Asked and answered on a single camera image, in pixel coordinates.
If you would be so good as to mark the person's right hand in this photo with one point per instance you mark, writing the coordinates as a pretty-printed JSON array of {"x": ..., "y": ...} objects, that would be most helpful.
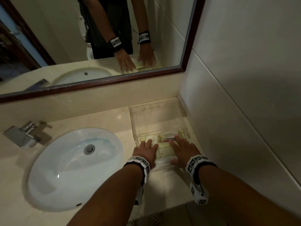
[{"x": 185, "y": 150}]

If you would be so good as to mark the person's left hand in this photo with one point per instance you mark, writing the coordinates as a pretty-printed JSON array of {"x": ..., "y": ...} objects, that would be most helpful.
[{"x": 147, "y": 151}]

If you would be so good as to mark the bundle of cream toiletry packets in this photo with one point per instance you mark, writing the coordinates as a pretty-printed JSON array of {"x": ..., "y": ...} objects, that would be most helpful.
[{"x": 164, "y": 148}]

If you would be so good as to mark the clear plastic tray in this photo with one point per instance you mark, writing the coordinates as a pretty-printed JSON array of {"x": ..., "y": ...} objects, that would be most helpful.
[{"x": 155, "y": 115}]

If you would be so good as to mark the person's right forearm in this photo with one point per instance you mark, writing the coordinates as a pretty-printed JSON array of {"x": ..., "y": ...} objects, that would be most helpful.
[{"x": 247, "y": 200}]

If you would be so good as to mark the person's left forearm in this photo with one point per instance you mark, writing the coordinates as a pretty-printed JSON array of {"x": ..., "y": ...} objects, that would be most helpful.
[{"x": 110, "y": 200}]

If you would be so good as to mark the black wristband with marker tags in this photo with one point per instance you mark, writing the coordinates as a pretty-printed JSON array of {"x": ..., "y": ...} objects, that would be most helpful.
[
  {"x": 141, "y": 164},
  {"x": 197, "y": 163}
]

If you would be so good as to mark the metal sink drain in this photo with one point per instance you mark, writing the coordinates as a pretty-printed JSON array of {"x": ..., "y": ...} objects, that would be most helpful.
[{"x": 89, "y": 149}]

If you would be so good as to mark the metal floor drain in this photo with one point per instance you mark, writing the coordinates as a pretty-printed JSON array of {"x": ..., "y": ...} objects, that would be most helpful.
[{"x": 156, "y": 218}]

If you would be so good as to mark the white oval sink basin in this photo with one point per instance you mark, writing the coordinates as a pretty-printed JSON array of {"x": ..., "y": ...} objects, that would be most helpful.
[{"x": 70, "y": 176}]

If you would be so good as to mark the dark wood framed mirror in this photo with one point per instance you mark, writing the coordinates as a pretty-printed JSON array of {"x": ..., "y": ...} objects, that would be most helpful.
[{"x": 188, "y": 32}]

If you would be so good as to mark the chrome square faucet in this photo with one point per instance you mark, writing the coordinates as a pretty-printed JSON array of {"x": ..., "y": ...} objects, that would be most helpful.
[{"x": 20, "y": 136}]

